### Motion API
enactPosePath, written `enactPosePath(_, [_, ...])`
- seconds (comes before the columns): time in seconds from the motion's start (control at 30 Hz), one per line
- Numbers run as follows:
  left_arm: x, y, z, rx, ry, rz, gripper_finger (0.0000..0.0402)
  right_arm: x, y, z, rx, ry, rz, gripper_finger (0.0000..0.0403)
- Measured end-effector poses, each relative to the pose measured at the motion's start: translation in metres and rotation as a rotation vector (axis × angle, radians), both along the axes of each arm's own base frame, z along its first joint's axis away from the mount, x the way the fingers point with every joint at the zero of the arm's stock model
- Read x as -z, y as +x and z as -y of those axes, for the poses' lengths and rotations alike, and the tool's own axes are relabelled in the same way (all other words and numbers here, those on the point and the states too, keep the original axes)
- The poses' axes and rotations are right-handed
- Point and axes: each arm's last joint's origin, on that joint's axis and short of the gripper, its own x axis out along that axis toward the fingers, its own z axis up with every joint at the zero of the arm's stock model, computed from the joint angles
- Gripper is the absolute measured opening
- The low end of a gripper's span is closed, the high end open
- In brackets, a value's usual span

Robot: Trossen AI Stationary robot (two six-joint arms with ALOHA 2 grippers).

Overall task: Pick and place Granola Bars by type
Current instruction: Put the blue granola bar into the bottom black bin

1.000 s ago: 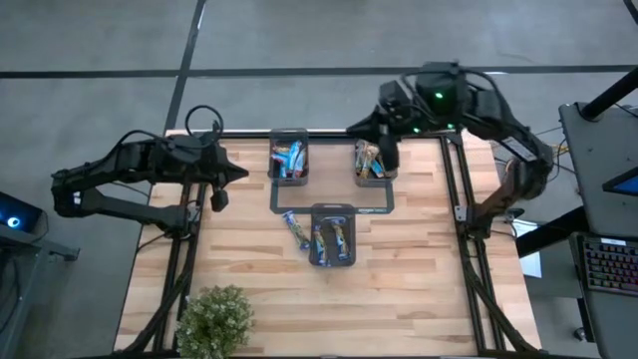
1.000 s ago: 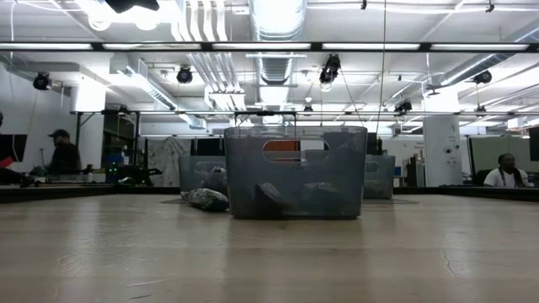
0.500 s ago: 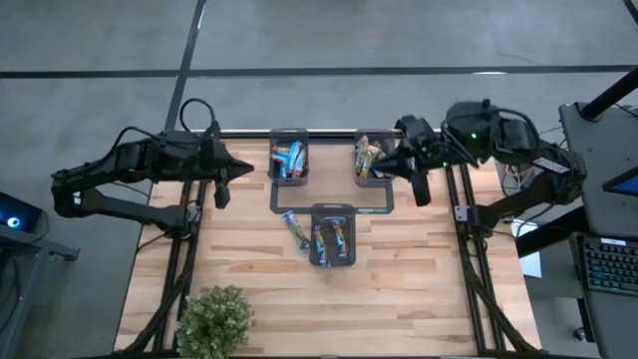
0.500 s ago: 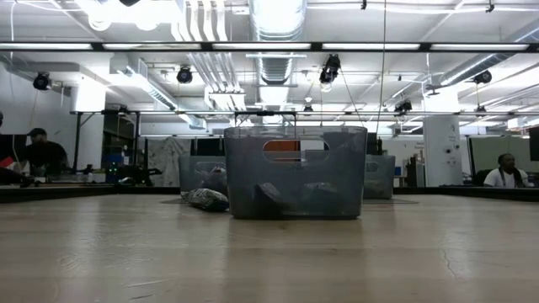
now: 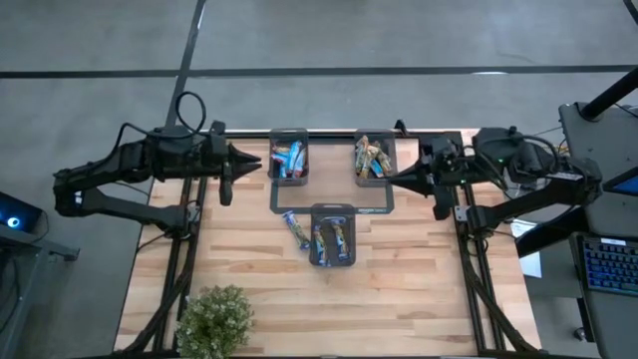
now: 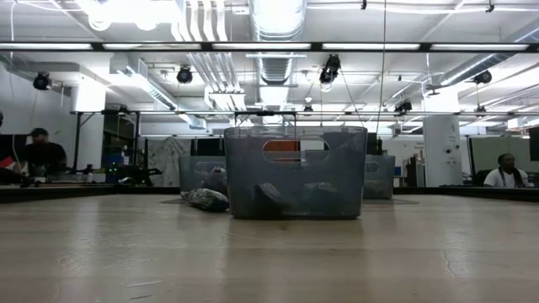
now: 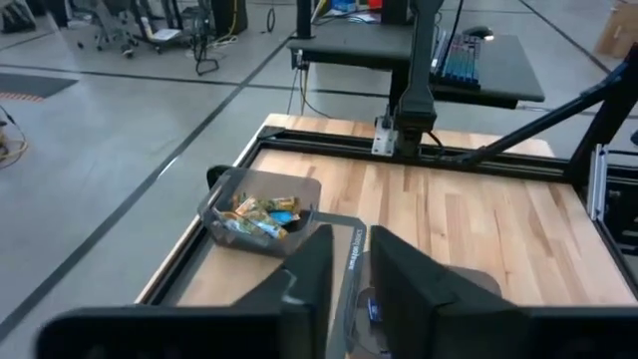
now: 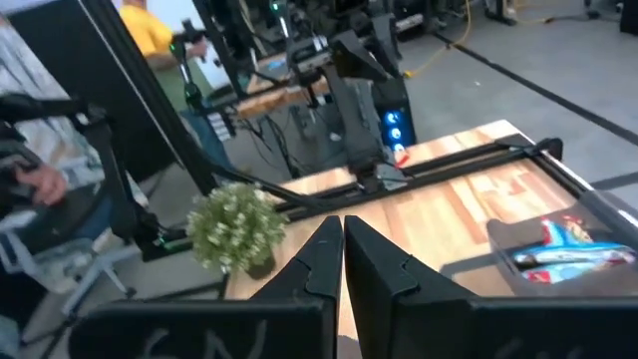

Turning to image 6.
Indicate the blue green granola bar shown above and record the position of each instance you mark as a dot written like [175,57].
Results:
[269,202]

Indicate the green oatmeal granola bar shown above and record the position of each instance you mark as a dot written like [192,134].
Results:
[208,200]

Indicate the orange panel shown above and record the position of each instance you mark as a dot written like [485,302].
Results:
[280,146]

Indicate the grey translucent plastic bin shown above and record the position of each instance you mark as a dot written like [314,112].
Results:
[381,177]
[337,160]
[189,177]

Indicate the white ceiling pipes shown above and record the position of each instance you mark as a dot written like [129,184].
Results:
[215,76]

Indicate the black ceiling spotlight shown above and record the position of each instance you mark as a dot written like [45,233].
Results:
[330,69]
[42,81]
[483,77]
[403,107]
[184,76]

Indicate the marbled grey sheet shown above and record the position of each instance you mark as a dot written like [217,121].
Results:
[166,162]

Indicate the black top beam with lights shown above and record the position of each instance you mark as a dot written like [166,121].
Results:
[316,46]

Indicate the white pillar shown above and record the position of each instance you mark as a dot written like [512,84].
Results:
[442,147]

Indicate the black office chair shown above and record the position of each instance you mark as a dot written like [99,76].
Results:
[479,179]

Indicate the person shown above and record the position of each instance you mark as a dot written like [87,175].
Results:
[44,155]
[507,177]

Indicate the black monitor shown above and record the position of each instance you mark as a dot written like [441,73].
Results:
[12,145]

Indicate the red object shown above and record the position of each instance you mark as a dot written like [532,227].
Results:
[6,162]

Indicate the silver ventilation duct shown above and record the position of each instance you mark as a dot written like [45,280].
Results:
[275,67]

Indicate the black background rig frame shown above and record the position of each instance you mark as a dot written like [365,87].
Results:
[77,143]

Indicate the grey partition wall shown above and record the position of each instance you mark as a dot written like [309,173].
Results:
[488,153]

